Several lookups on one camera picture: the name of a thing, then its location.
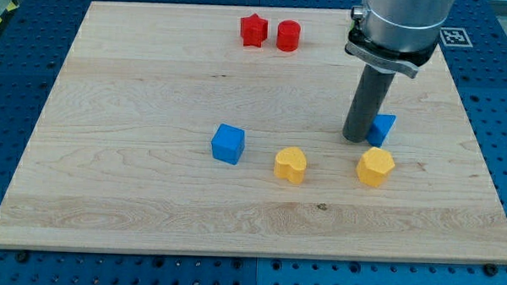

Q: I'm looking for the red cylinder block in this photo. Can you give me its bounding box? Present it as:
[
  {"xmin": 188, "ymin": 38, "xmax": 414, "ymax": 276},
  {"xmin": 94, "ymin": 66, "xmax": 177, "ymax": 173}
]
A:
[{"xmin": 276, "ymin": 20, "xmax": 301, "ymax": 52}]

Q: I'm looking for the light wooden board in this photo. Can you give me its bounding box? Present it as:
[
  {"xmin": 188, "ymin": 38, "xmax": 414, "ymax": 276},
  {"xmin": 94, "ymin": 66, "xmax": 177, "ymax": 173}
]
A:
[{"xmin": 0, "ymin": 2, "xmax": 507, "ymax": 264}]

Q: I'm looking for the red star block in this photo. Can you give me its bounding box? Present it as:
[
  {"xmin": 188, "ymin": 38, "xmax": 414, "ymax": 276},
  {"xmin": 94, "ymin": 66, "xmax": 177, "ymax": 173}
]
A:
[{"xmin": 240, "ymin": 13, "xmax": 269, "ymax": 48}]

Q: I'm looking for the black screw front right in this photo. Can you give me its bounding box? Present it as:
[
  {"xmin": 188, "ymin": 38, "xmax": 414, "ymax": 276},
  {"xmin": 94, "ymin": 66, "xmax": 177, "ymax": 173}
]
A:
[{"xmin": 482, "ymin": 263, "xmax": 499, "ymax": 277}]

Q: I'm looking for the yellow heart block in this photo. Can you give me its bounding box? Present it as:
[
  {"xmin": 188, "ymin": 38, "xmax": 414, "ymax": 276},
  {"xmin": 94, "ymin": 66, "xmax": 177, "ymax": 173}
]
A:
[{"xmin": 274, "ymin": 146, "xmax": 307, "ymax": 184}]

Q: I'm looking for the black yellow hazard tape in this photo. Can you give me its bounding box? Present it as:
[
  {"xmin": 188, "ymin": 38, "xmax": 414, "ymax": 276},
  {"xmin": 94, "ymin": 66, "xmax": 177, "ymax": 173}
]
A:
[{"xmin": 0, "ymin": 0, "xmax": 20, "ymax": 37}]

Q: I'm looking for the yellow hexagon block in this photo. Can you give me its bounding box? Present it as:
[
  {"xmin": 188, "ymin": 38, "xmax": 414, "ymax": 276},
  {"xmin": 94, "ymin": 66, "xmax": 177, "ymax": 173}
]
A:
[{"xmin": 356, "ymin": 146, "xmax": 395, "ymax": 188}]

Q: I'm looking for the black screw front left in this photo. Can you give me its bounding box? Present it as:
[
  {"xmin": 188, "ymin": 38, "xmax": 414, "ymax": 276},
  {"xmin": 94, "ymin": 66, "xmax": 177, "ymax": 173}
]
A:
[{"xmin": 14, "ymin": 250, "xmax": 30, "ymax": 263}]

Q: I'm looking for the white fiducial marker tag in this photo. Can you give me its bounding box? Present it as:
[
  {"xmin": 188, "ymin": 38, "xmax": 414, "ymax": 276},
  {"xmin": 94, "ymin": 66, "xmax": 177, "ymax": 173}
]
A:
[{"xmin": 440, "ymin": 27, "xmax": 472, "ymax": 47}]

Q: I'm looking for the blue triangle block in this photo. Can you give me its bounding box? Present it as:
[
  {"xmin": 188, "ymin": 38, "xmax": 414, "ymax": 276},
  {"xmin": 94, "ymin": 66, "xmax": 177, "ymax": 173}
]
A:
[{"xmin": 366, "ymin": 114, "xmax": 396, "ymax": 148}]

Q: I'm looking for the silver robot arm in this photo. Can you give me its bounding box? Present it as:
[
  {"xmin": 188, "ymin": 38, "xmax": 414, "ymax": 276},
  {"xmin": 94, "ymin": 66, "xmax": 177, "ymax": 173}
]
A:
[{"xmin": 345, "ymin": 0, "xmax": 455, "ymax": 79}]

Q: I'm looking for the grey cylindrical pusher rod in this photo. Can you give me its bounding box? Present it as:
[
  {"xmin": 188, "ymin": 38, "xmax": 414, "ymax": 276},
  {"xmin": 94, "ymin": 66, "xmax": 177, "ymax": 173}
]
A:
[{"xmin": 342, "ymin": 64, "xmax": 395, "ymax": 143}]

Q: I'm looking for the black screw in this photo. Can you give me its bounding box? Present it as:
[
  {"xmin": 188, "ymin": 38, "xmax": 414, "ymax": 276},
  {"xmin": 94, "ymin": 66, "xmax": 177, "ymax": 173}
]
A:
[
  {"xmin": 482, "ymin": 263, "xmax": 499, "ymax": 277},
  {"xmin": 14, "ymin": 250, "xmax": 30, "ymax": 263}
]

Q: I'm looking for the blue cube block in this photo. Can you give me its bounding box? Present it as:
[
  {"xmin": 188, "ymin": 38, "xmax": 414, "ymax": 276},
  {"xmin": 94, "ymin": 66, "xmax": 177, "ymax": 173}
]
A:
[{"xmin": 211, "ymin": 123, "xmax": 245, "ymax": 165}]

